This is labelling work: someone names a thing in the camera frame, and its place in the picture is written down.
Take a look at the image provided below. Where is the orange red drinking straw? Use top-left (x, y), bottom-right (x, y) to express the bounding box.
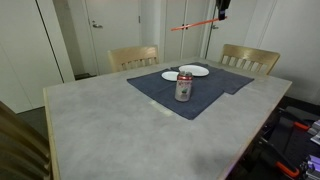
top-left (170, 15), bottom-right (228, 32)

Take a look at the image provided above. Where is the small white plate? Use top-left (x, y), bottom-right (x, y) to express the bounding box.
top-left (161, 70), bottom-right (180, 82)

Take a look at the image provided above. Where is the short aluminium extrusion profile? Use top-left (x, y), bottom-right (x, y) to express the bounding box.
top-left (299, 154), bottom-right (320, 180)

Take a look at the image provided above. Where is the white closet door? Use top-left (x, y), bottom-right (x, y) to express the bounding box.
top-left (164, 0), bottom-right (186, 63)
top-left (182, 0), bottom-right (210, 61)

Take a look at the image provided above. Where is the white door with lever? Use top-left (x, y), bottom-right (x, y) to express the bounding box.
top-left (84, 0), bottom-right (141, 76)
top-left (205, 0), bottom-right (258, 63)

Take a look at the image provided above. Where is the long aluminium extrusion rail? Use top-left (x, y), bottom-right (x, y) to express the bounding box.
top-left (306, 119), bottom-right (320, 145)

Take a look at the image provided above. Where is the light wooden slat-back chair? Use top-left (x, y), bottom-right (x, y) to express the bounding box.
top-left (0, 100), bottom-right (53, 180)
top-left (107, 44), bottom-right (160, 74)
top-left (218, 43), bottom-right (281, 77)

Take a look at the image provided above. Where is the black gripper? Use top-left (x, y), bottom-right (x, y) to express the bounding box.
top-left (215, 0), bottom-right (232, 21)

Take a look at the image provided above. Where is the black clamp orange handle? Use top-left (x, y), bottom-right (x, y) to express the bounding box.
top-left (276, 114), bottom-right (312, 133)
top-left (258, 135), bottom-right (301, 179)

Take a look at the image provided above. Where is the red silver drink can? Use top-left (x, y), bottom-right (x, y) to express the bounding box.
top-left (174, 70), bottom-right (194, 103)

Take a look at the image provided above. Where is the large white plate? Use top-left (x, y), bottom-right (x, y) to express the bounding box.
top-left (178, 64), bottom-right (210, 78)

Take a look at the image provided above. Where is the dark blue cloth mat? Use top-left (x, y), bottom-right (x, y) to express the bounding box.
top-left (169, 61), bottom-right (255, 96)
top-left (126, 68), bottom-right (228, 122)

